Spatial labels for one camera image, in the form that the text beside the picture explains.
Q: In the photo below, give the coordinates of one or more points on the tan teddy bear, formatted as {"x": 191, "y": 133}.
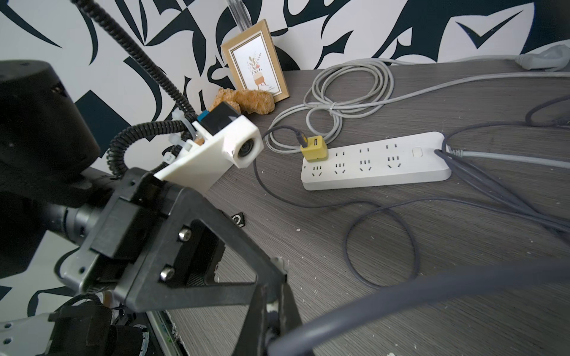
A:
{"x": 245, "y": 101}

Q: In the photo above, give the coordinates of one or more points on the dark usb cable green charger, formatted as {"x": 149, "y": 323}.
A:
{"x": 549, "y": 114}

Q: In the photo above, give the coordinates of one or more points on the framed plant picture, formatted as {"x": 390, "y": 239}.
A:
{"x": 253, "y": 62}

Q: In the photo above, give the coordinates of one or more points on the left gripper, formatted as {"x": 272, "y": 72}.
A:
{"x": 158, "y": 245}

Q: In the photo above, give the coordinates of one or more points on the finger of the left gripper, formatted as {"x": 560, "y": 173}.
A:
{"x": 265, "y": 322}

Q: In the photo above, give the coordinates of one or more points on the black mp3 player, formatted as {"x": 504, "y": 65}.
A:
{"x": 239, "y": 219}

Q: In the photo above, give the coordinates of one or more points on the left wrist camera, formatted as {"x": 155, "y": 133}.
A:
{"x": 223, "y": 138}

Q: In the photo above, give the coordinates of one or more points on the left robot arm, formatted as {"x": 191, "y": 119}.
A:
{"x": 48, "y": 184}

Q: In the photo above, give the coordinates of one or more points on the white power strip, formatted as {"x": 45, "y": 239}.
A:
{"x": 396, "y": 161}

